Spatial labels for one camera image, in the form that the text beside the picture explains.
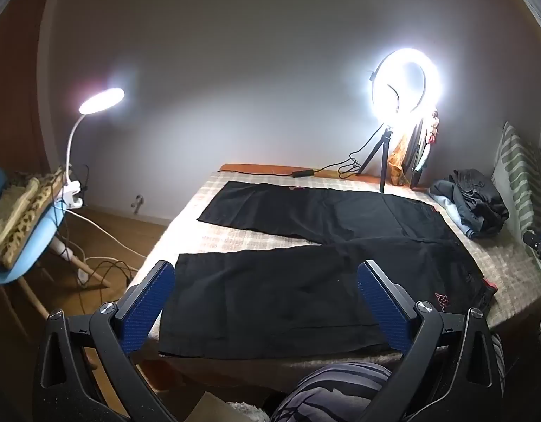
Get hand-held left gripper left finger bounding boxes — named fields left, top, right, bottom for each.
left=33, top=260, right=179, bottom=422

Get ring light on tripod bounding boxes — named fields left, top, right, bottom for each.
left=360, top=47, right=442, bottom=194

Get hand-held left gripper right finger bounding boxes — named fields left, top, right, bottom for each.
left=357, top=260, right=504, bottom=422

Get green striped pillow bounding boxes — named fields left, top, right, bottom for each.
left=491, top=122, right=541, bottom=275

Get white clip-on gooseneck lamp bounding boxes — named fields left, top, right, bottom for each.
left=55, top=87, right=125, bottom=210

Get black pants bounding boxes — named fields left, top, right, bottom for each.
left=158, top=181, right=500, bottom=359

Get colourful hanging ornament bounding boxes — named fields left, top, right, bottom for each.
left=427, top=109, right=442, bottom=147

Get blue chair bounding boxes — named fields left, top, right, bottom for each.
left=0, top=149, right=99, bottom=344

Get black ring light cable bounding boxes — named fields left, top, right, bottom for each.
left=313, top=123, right=385, bottom=177

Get beige folded cloth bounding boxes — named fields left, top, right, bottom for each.
left=0, top=183, right=39, bottom=247

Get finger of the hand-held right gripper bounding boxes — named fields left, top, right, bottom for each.
left=523, top=229, right=541, bottom=267

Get person's striped trouser leg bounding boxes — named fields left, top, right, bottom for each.
left=270, top=360, right=394, bottom=422

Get white lamp cable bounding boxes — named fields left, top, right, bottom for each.
left=64, top=207, right=149, bottom=259

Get pile of dark clothes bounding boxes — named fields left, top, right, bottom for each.
left=430, top=169, right=511, bottom=239

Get dark leaning frame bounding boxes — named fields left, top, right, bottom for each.
left=408, top=114, right=439, bottom=191

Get leopard print cloth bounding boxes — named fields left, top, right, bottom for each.
left=0, top=167, right=67, bottom=270

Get orange patterned cloth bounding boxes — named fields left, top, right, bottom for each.
left=392, top=132, right=419, bottom=188

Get black floor cables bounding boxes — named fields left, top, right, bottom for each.
left=79, top=258, right=136, bottom=291

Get brown wooden door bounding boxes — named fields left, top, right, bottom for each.
left=0, top=0, right=70, bottom=177

